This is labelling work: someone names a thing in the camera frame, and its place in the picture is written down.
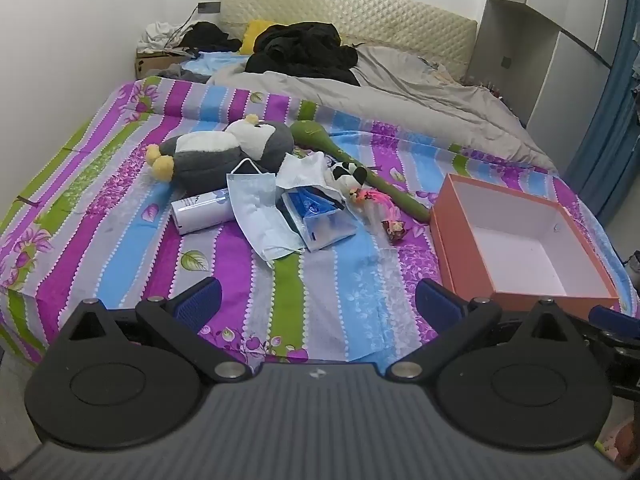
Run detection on light blue face mask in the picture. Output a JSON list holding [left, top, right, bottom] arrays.
[[227, 157, 304, 268]]

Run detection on pink toy bird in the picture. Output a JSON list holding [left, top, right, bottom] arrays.
[[349, 188, 394, 210]]

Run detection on blue tissue pack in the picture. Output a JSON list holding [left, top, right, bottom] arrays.
[[279, 186, 357, 252]]

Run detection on small panda plush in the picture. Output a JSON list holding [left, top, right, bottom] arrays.
[[324, 162, 368, 196]]

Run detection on white paper towel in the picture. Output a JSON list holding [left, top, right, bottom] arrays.
[[276, 152, 344, 203]]

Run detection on brown candy wrapper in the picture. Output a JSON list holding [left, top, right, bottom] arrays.
[[382, 220, 407, 243]]

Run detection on orange cardboard box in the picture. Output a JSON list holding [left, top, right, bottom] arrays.
[[430, 174, 618, 318]]

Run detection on white spray bottle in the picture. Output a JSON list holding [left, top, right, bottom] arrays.
[[170, 188, 234, 235]]

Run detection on grey white penguin plush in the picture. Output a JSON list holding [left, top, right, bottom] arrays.
[[145, 114, 294, 196]]

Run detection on striped floral bed sheet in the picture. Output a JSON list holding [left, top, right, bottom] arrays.
[[1, 77, 639, 366]]

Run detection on blue curtain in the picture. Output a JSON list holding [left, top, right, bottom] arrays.
[[564, 18, 639, 224]]

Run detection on green massage stick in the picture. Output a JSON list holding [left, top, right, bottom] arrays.
[[290, 120, 431, 223]]

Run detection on grey duvet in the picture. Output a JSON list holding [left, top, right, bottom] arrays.
[[208, 44, 555, 171]]

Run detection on brown nightstand box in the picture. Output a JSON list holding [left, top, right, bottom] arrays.
[[134, 52, 191, 79]]

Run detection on white clothes on nightstand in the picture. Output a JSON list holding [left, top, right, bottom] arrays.
[[137, 22, 183, 54]]

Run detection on grey wardrobe cabinet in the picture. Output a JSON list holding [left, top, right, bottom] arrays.
[[466, 0, 627, 171]]

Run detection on black clothes pile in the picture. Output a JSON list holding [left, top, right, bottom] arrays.
[[245, 22, 359, 87]]

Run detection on yellow pillow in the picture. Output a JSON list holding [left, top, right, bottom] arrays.
[[239, 20, 276, 55]]

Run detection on cream quilted headboard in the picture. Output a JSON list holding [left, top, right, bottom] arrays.
[[219, 0, 477, 80]]

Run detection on black clothes by wall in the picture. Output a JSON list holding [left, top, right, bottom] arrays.
[[179, 22, 242, 52]]

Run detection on wall socket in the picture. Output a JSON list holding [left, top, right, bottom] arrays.
[[196, 1, 221, 14]]

